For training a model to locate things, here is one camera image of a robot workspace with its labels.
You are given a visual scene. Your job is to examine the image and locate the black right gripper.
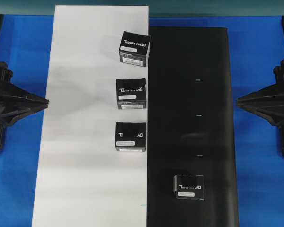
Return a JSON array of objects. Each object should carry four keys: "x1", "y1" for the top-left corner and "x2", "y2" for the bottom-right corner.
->
[{"x1": 236, "y1": 59, "x2": 284, "y2": 128}]

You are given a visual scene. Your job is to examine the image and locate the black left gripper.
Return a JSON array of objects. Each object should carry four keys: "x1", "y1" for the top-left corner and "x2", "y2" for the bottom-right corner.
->
[{"x1": 0, "y1": 62, "x2": 49, "y2": 130}]

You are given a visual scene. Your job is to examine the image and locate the black dynamixel box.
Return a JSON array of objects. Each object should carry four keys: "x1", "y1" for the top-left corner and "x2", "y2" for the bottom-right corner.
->
[
  {"x1": 173, "y1": 175, "x2": 204, "y2": 200},
  {"x1": 116, "y1": 78, "x2": 147, "y2": 110},
  {"x1": 119, "y1": 31, "x2": 151, "y2": 67},
  {"x1": 115, "y1": 122, "x2": 147, "y2": 152}
]

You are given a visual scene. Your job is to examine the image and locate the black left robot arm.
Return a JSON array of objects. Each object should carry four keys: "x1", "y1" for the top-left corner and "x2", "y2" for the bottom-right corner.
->
[{"x1": 0, "y1": 62, "x2": 49, "y2": 149}]

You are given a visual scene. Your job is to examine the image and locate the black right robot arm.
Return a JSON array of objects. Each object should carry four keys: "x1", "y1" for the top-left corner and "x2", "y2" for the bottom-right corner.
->
[{"x1": 236, "y1": 59, "x2": 284, "y2": 156}]

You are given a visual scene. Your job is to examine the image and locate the black base sheet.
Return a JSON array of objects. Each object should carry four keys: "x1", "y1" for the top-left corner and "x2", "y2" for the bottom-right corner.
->
[{"x1": 147, "y1": 26, "x2": 239, "y2": 227}]

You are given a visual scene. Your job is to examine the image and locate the white base sheet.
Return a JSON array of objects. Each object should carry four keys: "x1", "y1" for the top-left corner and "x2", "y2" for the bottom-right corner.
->
[{"x1": 32, "y1": 6, "x2": 149, "y2": 227}]

